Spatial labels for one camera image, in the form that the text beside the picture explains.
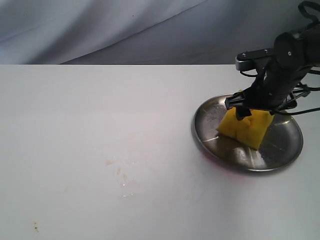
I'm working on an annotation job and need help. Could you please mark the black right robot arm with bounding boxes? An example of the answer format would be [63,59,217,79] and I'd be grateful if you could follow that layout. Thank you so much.
[225,25,320,121]

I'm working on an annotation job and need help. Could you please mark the round steel plate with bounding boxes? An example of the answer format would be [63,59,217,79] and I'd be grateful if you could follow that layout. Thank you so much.
[191,94,304,173]

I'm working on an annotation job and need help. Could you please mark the grey backdrop cloth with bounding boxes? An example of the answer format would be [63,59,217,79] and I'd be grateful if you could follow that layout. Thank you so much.
[0,0,308,65]

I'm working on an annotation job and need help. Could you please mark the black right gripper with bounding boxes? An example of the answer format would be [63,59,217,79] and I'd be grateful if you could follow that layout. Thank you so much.
[224,58,312,121]

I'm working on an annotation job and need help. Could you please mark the yellow sponge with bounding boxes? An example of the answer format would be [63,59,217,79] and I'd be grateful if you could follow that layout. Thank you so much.
[216,107,274,150]

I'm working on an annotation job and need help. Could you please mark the black cable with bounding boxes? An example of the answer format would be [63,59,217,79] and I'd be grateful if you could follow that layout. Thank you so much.
[274,0,320,116]

